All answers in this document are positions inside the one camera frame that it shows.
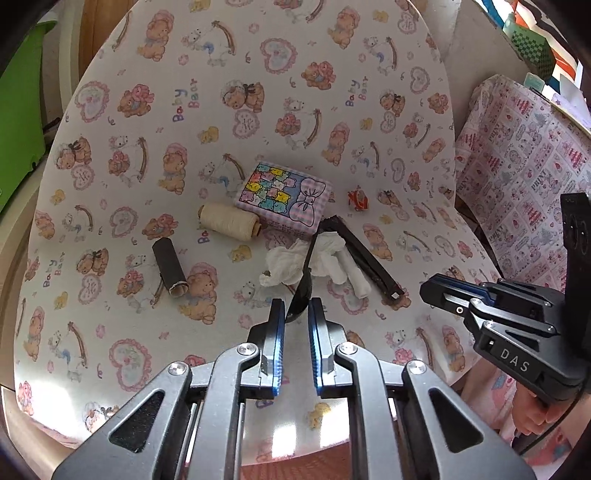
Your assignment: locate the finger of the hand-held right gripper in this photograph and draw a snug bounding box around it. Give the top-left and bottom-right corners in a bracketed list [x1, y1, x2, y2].
[419, 276, 560, 332]
[433, 272, 486, 287]

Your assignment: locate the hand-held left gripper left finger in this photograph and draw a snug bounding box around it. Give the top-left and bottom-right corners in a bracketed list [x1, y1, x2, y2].
[51, 298, 289, 480]

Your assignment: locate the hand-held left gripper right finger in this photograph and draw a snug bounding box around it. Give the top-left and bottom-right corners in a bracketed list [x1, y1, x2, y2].
[307, 298, 539, 480]

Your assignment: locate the cream thread spool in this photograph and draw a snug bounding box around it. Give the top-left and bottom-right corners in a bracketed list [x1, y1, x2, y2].
[198, 203, 262, 241]

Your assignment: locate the person's right hand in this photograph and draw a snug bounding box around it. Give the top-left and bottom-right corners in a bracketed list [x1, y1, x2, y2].
[510, 397, 561, 437]

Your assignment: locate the rolled white tissue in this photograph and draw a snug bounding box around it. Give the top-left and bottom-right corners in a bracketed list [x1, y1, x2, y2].
[325, 249, 370, 298]

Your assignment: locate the crumpled white tissue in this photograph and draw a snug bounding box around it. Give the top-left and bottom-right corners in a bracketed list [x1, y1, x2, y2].
[259, 231, 345, 287]

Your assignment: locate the pink printed cloth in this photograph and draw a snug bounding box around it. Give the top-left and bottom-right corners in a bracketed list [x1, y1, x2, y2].
[455, 74, 591, 296]

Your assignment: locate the small orange toy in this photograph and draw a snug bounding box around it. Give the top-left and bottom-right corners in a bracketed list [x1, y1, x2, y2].
[346, 185, 370, 212]

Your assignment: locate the dark cardboard tube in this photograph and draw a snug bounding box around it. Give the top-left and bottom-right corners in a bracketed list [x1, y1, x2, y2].
[152, 237, 189, 296]

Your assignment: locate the green checkered box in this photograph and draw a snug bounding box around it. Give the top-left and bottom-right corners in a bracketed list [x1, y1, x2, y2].
[505, 14, 555, 75]

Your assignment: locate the bear printed tablecloth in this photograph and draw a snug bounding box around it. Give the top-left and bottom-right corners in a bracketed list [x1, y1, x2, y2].
[11, 0, 504, 467]

